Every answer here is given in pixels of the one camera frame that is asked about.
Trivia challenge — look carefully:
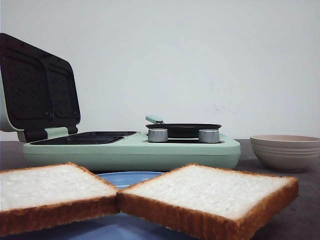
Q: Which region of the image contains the left silver control knob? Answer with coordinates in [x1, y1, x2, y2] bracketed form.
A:
[147, 128, 169, 143]

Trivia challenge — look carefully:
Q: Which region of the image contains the blue plate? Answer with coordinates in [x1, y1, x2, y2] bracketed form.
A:
[0, 171, 176, 240]

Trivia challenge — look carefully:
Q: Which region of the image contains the beige ribbed bowl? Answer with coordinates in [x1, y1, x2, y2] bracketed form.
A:
[250, 134, 320, 172]

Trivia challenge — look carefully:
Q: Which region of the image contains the silver control knob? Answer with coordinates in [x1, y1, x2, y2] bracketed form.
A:
[198, 129, 220, 144]
[147, 128, 169, 143]

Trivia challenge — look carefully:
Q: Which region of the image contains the mint green sandwich maker lid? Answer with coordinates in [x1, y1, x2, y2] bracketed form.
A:
[0, 33, 81, 143]

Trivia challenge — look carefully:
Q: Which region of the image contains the black frying pan green handle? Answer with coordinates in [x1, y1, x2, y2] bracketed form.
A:
[145, 115, 222, 139]

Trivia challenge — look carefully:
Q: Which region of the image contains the white bread slice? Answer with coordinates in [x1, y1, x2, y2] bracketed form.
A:
[0, 162, 119, 237]
[117, 164, 299, 240]

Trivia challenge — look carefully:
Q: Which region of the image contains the mint green breakfast maker base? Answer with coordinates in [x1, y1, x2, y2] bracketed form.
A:
[23, 131, 241, 172]

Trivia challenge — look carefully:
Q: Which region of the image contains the right silver control knob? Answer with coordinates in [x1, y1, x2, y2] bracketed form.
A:
[198, 129, 220, 144]

